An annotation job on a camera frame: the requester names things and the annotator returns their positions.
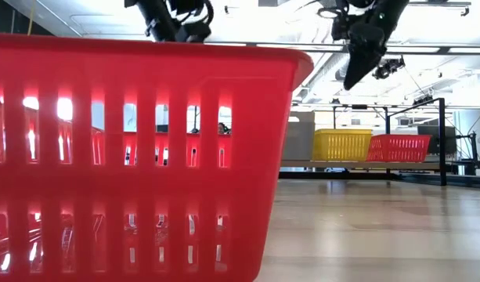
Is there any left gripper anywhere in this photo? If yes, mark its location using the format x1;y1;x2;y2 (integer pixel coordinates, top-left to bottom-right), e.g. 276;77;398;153
175;19;213;43

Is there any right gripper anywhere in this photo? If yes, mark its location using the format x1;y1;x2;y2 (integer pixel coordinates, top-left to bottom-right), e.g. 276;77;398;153
331;0;411;91

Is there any yellow slotted plastic basket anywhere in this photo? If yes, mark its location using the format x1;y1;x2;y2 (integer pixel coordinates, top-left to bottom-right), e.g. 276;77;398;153
312;128;374;162

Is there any red slotted plastic basket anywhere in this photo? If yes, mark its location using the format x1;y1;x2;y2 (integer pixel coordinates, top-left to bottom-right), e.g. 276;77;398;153
366;134;432;163
0;33;315;282

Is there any grey box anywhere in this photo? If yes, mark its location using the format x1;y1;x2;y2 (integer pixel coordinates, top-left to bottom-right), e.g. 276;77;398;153
282;111;316;161

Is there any dark monitor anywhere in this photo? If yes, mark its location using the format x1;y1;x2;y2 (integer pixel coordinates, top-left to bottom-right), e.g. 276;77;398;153
417;125;458;156

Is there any black equipment stand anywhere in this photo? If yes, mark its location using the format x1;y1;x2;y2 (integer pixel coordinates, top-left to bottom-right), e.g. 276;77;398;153
457;132;480;176

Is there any black overhead camera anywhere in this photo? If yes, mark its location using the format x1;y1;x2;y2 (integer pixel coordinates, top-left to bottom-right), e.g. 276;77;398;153
372;56;406;81

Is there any black overhead frame bar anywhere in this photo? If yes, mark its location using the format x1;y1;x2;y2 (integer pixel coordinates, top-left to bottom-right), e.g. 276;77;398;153
206;42;480;55

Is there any black table frame rail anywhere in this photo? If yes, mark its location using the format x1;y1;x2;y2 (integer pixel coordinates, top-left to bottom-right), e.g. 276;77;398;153
278;171;480;190

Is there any black metal shelf frame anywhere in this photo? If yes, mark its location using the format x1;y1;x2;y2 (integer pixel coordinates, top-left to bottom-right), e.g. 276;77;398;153
384;97;447;186

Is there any yellow hanging cord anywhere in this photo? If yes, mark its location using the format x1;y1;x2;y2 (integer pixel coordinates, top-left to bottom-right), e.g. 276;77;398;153
26;0;36;36

